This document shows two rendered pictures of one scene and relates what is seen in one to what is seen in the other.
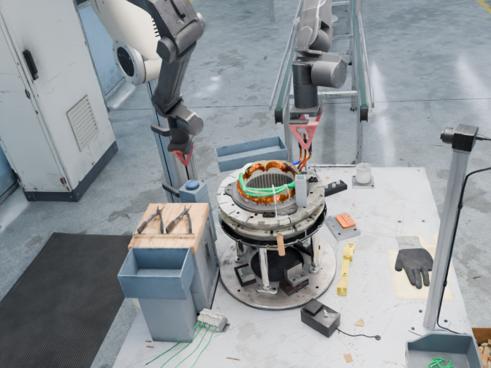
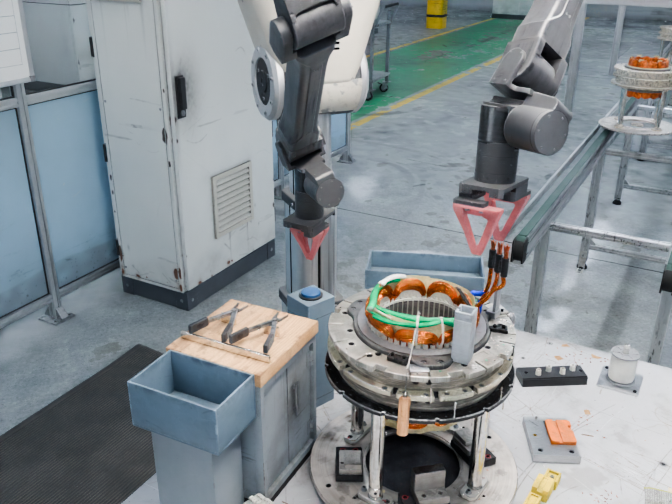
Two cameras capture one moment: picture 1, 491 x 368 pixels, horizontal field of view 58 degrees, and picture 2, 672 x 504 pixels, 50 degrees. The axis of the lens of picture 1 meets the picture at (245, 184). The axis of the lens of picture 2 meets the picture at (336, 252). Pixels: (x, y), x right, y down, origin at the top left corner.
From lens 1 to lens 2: 0.24 m
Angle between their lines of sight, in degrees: 16
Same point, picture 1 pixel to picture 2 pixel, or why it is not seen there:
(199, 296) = (256, 468)
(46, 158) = (164, 233)
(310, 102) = (499, 175)
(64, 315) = (101, 466)
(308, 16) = (526, 33)
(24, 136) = (144, 194)
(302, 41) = (504, 69)
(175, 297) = (203, 447)
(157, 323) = (172, 488)
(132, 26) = not seen: hidden behind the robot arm
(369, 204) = (616, 420)
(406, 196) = not seen: outside the picture
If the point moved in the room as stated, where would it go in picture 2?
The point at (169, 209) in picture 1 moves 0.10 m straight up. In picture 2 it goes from (255, 315) to (252, 266)
